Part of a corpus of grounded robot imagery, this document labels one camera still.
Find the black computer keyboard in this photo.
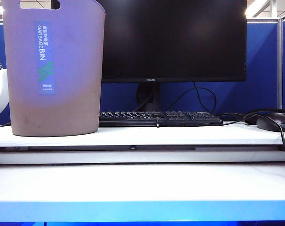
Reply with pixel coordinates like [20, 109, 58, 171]
[99, 111, 223, 128]

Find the black computer monitor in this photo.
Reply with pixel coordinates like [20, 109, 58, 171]
[96, 0, 248, 113]

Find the grey plastic garbage bin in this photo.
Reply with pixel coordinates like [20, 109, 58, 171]
[1, 0, 107, 137]

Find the wide blue partition panel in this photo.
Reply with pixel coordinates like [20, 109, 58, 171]
[0, 20, 279, 125]

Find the black dome-shaped device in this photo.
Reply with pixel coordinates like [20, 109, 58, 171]
[256, 111, 285, 132]

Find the long ceiling light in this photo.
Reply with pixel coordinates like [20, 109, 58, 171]
[245, 0, 271, 17]

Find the grey metal desk rail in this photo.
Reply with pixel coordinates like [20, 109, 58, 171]
[0, 144, 283, 152]

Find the thin black monitor cable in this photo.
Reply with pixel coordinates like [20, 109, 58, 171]
[172, 81, 217, 113]

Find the thin black desk cable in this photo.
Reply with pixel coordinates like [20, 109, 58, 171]
[215, 112, 247, 125]

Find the thick black cable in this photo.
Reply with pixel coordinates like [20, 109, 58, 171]
[243, 107, 285, 172]

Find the grey partition post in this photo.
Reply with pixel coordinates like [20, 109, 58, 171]
[277, 17, 284, 109]

